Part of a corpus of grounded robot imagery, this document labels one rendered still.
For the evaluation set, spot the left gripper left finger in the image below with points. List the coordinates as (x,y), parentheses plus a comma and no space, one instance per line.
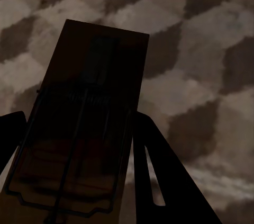
(12,130)

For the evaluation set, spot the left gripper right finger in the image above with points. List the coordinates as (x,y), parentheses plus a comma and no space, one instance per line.
(185,203)

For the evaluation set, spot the mousetrap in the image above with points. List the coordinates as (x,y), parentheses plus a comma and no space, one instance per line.
(70,167)

